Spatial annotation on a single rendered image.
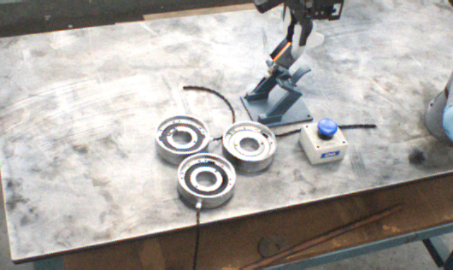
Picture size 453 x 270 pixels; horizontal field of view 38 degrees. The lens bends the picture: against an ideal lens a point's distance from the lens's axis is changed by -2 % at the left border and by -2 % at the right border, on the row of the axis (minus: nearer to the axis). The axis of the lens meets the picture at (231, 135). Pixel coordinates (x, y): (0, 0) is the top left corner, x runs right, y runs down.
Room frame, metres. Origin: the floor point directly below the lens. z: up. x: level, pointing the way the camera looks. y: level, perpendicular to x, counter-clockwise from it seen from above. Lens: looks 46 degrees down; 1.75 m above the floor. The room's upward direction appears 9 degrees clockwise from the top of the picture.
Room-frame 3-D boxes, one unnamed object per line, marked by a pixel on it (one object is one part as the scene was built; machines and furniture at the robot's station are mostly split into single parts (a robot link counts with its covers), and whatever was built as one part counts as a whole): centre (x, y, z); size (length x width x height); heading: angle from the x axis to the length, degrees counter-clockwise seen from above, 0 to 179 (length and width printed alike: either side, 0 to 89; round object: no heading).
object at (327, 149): (0.93, -0.19, 0.82); 0.08 x 0.07 x 0.05; 115
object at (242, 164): (0.88, -0.04, 0.82); 0.10 x 0.10 x 0.04
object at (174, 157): (0.87, 0.09, 0.82); 0.10 x 0.10 x 0.04
